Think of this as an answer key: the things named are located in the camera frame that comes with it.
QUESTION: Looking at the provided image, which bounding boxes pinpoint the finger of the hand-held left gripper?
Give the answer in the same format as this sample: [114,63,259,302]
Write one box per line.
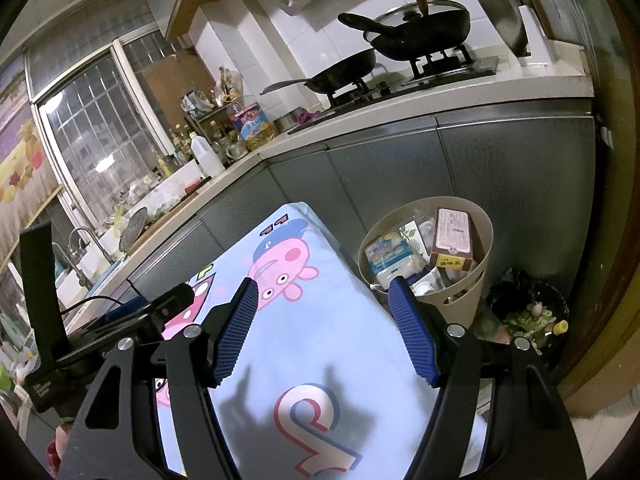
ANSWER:
[100,282,196,343]

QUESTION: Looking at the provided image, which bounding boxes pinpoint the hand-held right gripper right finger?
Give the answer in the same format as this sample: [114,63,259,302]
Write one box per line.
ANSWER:
[387,276,588,480]

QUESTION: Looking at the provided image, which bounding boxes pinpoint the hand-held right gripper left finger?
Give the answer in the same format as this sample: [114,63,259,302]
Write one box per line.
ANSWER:
[59,276,261,480]

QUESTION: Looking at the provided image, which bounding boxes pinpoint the white plastic packet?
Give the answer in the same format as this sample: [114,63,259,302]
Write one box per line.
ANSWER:
[375,266,442,297]

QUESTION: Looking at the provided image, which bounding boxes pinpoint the beige plastic bin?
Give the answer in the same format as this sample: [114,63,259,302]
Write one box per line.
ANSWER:
[357,196,494,328]

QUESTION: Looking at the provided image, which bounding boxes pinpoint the blue and yellow packet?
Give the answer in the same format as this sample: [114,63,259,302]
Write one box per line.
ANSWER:
[364,237,418,281]

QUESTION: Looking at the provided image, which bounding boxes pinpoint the white box with leaf print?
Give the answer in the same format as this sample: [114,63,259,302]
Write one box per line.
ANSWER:
[397,220,436,256]

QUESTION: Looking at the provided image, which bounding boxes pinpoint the brown cardboard box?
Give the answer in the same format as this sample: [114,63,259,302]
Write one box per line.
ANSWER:
[429,207,475,272]

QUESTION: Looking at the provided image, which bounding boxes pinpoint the metal sink faucet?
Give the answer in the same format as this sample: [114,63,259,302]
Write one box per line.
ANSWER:
[67,226,108,281]

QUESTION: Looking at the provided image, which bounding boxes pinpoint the round metal strainer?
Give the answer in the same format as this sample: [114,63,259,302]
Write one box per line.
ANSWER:
[119,206,149,253]

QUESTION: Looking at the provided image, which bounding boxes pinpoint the light blue printed blanket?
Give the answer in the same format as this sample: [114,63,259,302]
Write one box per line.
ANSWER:
[152,201,488,480]

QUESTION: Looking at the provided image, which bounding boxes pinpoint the cutting board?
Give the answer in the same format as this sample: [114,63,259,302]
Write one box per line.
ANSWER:
[140,175,213,226]

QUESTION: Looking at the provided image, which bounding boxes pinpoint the black bin with vegetable scraps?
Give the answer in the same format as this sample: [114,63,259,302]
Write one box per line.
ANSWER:
[486,270,571,361]

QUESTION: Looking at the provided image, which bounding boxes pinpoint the white plastic jug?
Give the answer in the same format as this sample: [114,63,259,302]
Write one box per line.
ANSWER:
[190,132,226,178]

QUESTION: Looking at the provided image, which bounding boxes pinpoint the row of sauce bottles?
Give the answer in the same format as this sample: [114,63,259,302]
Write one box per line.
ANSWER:
[155,125,193,176]

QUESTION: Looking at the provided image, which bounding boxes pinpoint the grey kitchen cabinets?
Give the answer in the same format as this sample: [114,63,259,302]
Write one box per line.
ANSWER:
[125,97,598,311]

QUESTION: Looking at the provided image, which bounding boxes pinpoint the barred kitchen window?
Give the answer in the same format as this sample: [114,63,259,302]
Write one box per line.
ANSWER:
[30,40,196,221]

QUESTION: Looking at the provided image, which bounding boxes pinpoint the cooking oil bottle blue label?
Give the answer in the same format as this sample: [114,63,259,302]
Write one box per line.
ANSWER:
[229,101,277,152]

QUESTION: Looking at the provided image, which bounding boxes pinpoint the spice rack with bottles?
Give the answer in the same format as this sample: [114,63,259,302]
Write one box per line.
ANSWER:
[182,67,246,156]

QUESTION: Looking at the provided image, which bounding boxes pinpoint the black gas stove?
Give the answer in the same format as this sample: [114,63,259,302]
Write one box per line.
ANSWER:
[287,55,501,133]

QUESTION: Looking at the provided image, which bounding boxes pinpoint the black frying pan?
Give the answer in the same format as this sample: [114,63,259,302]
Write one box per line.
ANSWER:
[260,49,377,97]

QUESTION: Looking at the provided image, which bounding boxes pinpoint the black pan with glass lid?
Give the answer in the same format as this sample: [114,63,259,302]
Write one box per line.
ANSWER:
[337,0,472,61]

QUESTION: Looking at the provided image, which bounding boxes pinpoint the hanging metal wok lid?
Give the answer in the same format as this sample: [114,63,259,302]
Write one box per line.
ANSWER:
[457,0,532,58]

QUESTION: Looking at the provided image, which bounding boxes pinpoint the black cable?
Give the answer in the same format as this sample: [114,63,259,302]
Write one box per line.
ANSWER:
[60,295,146,321]

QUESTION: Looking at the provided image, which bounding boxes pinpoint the fruit wall poster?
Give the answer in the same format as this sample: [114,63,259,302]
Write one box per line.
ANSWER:
[0,55,63,261]

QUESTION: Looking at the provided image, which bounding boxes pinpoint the brown wooden wall cabinet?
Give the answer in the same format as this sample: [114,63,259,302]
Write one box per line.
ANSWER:
[165,0,211,41]

